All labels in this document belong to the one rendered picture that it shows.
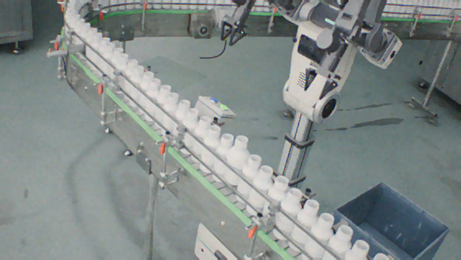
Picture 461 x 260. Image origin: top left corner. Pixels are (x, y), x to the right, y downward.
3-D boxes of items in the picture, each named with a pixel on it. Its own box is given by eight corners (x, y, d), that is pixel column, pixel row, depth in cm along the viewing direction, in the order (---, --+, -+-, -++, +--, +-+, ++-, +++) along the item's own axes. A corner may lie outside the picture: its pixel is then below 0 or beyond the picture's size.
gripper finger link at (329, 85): (321, 101, 149) (334, 76, 147) (304, 91, 153) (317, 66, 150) (328, 104, 155) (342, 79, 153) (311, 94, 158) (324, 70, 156)
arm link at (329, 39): (363, 27, 147) (342, 20, 152) (348, 16, 138) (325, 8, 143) (347, 61, 150) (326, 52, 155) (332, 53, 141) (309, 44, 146)
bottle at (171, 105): (178, 131, 174) (183, 92, 165) (175, 139, 169) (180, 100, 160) (162, 127, 174) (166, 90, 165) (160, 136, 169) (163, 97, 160)
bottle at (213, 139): (219, 166, 160) (226, 126, 151) (214, 176, 155) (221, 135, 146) (202, 161, 160) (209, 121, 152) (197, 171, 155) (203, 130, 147)
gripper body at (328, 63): (332, 79, 147) (343, 58, 146) (307, 65, 153) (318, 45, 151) (339, 82, 153) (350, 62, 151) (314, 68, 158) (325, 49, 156)
